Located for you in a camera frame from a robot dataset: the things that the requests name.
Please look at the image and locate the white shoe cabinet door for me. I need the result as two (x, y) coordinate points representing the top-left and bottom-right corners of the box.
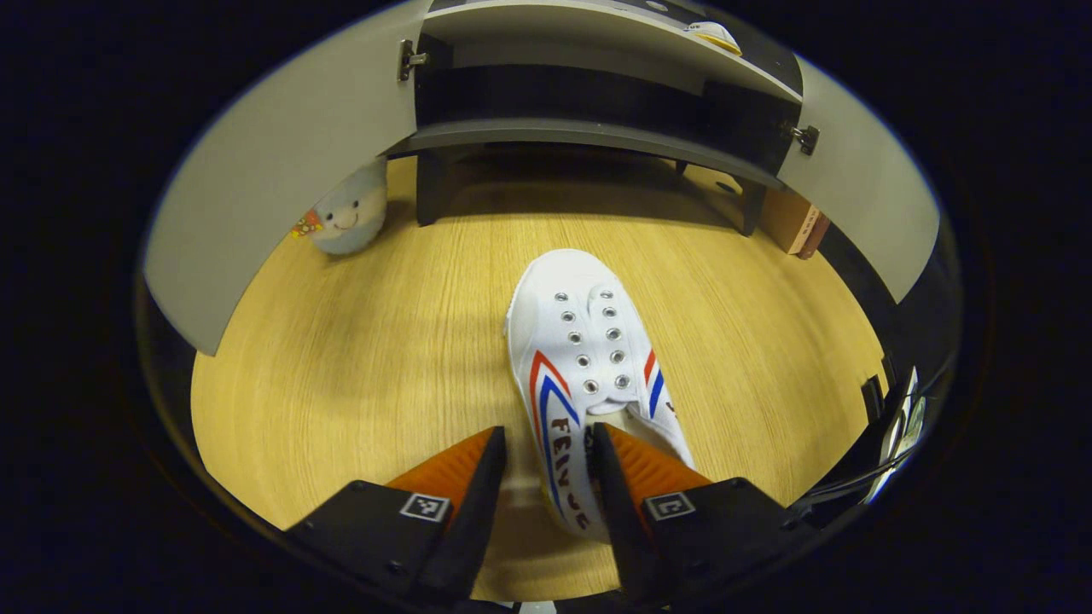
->
(778, 55), (941, 304)
(143, 0), (432, 356)

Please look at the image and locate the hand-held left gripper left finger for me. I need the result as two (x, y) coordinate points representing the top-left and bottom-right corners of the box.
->
(286, 426), (508, 602)

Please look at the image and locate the white shoe cabinet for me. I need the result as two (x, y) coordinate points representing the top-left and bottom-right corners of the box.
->
(384, 0), (807, 238)

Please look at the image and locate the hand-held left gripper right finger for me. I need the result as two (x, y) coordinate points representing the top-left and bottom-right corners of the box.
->
(591, 422), (799, 602)

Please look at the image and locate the yellow book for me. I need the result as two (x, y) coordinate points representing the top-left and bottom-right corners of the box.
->
(759, 188), (822, 255)

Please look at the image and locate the round plush toy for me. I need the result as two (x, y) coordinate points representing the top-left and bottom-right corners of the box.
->
(290, 158), (389, 257)

